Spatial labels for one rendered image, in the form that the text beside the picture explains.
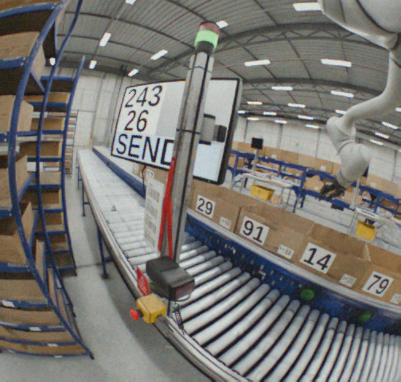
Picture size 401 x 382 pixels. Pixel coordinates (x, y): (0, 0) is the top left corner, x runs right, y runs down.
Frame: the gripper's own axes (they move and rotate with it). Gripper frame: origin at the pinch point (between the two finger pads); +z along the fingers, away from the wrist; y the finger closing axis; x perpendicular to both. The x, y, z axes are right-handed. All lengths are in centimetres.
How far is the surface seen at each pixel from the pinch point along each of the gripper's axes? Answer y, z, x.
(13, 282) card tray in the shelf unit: -110, -56, -83
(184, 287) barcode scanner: -52, -47, -49
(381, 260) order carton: 50, 0, -35
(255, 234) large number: -36.0, 11.9, -22.5
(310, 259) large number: -7.3, -0.8, -33.6
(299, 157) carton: 98, 334, 294
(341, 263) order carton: 7.1, -9.1, -36.2
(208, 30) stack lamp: -56, -73, -1
